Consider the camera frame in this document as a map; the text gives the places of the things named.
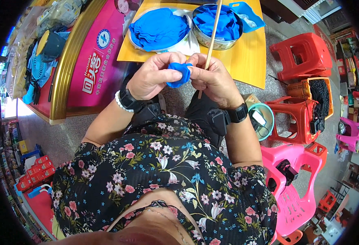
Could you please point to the person's left hand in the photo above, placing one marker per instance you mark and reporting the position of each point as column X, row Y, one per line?
column 148, row 79

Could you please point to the person's right hand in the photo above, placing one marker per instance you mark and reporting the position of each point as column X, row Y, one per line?
column 219, row 85

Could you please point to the blue fabric piece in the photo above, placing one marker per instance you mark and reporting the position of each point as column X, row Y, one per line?
column 179, row 75

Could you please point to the thin wooden stick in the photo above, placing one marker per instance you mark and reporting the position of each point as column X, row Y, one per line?
column 213, row 33

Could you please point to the black wrist band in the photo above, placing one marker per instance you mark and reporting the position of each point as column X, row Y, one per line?
column 130, row 101
column 225, row 118

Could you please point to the person's legs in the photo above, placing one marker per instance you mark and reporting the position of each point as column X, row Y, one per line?
column 198, row 107

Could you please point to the cardboard box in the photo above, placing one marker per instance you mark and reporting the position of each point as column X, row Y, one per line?
column 251, row 99

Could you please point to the yellow wooden table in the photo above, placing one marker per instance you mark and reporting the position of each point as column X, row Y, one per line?
column 247, row 58

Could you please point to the round patterned metal tin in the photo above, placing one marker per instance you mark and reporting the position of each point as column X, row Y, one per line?
column 210, row 43

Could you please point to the white charger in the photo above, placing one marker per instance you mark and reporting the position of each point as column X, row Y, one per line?
column 258, row 118

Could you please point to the pile of blue fabric petals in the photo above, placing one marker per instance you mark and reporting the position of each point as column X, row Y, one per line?
column 158, row 29

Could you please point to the heap of blue fabric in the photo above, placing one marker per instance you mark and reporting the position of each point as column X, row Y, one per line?
column 225, row 26

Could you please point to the pink counter with gold trim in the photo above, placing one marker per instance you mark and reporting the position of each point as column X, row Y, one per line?
column 87, row 61

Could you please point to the teal plastic bucket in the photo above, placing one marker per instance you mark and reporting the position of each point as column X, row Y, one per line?
column 267, row 131

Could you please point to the clear plastic wrap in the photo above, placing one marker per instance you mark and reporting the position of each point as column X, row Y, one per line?
column 247, row 20

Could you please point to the blue plastic basket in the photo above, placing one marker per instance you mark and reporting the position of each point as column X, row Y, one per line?
column 253, row 15

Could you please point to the large red plastic stool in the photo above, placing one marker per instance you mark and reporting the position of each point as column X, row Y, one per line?
column 302, row 52

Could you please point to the person's body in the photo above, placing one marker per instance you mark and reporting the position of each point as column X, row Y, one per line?
column 155, row 171

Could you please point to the orange basket of black parts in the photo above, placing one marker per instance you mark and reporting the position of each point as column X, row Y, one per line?
column 320, row 92

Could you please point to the dark grey yellow appliance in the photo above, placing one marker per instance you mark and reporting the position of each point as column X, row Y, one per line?
column 52, row 46

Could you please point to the black device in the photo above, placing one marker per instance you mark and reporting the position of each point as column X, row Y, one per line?
column 286, row 171

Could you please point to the small blue fan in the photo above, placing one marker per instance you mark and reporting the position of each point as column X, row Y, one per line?
column 39, row 68

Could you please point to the heap of packaged goods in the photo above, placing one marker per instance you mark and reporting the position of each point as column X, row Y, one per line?
column 23, row 52

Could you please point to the rack of goods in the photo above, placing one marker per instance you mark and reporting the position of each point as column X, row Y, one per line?
column 354, row 67

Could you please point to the small pink plastic chair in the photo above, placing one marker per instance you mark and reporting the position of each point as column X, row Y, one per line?
column 352, row 136

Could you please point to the large pink plastic chair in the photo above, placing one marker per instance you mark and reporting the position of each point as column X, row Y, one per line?
column 293, row 208

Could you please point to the stack of red boxes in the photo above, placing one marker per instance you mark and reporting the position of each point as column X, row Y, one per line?
column 35, row 173

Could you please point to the small orange plastic stool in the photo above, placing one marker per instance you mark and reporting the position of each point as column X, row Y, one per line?
column 327, row 200

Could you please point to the shelf of goods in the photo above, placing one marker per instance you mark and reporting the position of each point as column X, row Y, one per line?
column 9, row 171

